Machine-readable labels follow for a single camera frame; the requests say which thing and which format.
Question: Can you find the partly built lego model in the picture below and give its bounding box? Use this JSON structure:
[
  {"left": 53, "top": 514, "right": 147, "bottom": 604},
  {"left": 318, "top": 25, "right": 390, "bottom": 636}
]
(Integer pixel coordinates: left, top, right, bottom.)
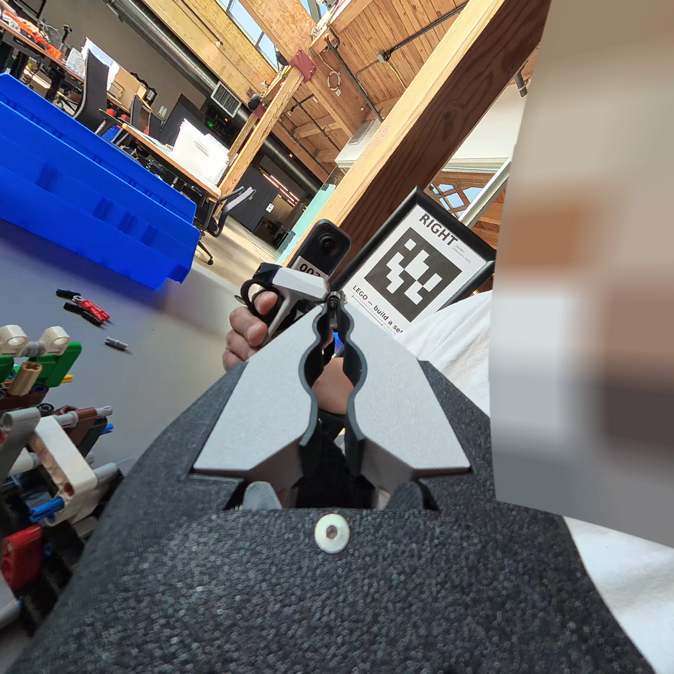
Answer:
[{"left": 0, "top": 325, "right": 123, "bottom": 630}]

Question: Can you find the thick wooden post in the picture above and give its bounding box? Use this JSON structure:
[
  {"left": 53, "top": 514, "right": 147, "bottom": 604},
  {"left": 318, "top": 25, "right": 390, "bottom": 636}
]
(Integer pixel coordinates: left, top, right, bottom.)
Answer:
[{"left": 321, "top": 0, "right": 551, "bottom": 264}]

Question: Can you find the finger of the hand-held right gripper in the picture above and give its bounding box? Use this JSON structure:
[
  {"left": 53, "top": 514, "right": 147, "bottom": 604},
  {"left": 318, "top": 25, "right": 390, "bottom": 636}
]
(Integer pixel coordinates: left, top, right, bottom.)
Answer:
[{"left": 273, "top": 267, "right": 331, "bottom": 304}]

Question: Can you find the wooden side table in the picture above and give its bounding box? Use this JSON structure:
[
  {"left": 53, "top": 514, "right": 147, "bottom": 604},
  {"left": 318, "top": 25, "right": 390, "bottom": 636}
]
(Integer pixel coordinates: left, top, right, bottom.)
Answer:
[{"left": 120, "top": 124, "right": 222, "bottom": 211}]

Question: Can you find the blue plastic bin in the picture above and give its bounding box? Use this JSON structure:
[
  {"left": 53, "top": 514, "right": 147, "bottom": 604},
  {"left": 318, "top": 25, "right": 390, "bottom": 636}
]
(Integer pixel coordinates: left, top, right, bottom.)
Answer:
[{"left": 0, "top": 73, "right": 202, "bottom": 291}]

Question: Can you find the black office chair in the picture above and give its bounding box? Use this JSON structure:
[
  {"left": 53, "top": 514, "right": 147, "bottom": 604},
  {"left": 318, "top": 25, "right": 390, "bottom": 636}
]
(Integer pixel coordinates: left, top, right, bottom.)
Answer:
[
  {"left": 201, "top": 186, "right": 257, "bottom": 265},
  {"left": 73, "top": 50, "right": 120, "bottom": 133}
]

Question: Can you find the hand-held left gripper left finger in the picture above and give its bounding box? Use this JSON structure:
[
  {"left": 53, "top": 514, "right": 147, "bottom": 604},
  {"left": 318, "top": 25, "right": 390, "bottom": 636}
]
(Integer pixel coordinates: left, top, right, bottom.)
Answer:
[{"left": 192, "top": 303, "right": 333, "bottom": 509}]

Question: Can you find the black framed tag sign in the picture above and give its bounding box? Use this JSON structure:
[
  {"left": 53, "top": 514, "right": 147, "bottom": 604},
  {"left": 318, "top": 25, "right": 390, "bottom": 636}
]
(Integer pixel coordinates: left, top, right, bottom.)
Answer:
[{"left": 337, "top": 187, "right": 497, "bottom": 339}]

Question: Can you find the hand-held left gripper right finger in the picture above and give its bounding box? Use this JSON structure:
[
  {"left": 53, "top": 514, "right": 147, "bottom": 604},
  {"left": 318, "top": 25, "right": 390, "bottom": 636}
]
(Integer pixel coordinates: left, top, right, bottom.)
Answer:
[{"left": 335, "top": 303, "right": 471, "bottom": 507}]

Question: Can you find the white storage box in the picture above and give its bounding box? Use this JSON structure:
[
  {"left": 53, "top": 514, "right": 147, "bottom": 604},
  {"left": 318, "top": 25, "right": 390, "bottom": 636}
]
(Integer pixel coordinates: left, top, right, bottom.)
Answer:
[{"left": 171, "top": 118, "right": 231, "bottom": 183}]

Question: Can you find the person's right hand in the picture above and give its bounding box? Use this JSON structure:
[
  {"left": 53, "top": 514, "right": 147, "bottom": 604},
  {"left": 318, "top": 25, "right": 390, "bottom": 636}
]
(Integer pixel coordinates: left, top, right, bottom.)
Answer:
[{"left": 223, "top": 291, "right": 280, "bottom": 373}]

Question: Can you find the long wooden work table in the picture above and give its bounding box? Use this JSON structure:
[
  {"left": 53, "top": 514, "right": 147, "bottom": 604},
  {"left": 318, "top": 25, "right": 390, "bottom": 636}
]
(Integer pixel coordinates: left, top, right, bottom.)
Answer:
[{"left": 0, "top": 13, "right": 87, "bottom": 101}]

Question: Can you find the red black lego connector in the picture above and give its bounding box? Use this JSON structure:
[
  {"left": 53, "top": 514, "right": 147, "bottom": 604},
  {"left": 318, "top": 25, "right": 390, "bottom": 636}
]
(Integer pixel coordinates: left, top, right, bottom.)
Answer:
[{"left": 63, "top": 299, "right": 112, "bottom": 325}]

